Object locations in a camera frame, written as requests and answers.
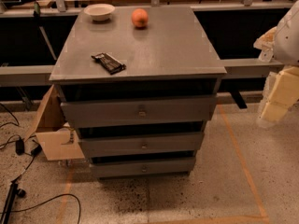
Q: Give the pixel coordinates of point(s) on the grey drawer cabinet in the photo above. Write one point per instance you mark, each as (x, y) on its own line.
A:
(171, 57)

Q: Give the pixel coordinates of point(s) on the top grey drawer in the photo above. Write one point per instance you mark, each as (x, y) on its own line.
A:
(122, 112)

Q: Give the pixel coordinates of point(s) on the black power adapter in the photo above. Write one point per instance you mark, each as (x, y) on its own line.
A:
(19, 147)

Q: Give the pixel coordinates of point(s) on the grey drawer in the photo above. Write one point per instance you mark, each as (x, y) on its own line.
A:
(122, 112)
(141, 144)
(151, 167)

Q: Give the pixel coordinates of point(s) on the black stand leg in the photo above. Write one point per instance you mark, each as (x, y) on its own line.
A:
(14, 191)

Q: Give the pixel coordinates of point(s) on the middle grey drawer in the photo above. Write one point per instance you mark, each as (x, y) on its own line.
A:
(141, 144)

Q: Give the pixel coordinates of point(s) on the bottom grey drawer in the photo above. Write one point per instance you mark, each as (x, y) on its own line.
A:
(151, 167)

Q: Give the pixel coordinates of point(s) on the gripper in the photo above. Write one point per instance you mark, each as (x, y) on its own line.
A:
(288, 37)

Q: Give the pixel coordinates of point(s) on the black rxbar chocolate wrapper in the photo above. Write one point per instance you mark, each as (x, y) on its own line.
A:
(112, 65)

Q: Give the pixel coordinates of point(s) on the orange fruit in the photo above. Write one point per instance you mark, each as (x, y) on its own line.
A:
(140, 18)

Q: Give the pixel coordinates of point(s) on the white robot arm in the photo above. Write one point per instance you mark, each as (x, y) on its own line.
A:
(281, 43)

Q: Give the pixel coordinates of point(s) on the brown cardboard box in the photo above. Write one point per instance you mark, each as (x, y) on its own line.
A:
(58, 140)

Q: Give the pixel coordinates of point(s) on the white ceramic bowl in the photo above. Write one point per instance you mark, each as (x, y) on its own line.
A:
(99, 12)

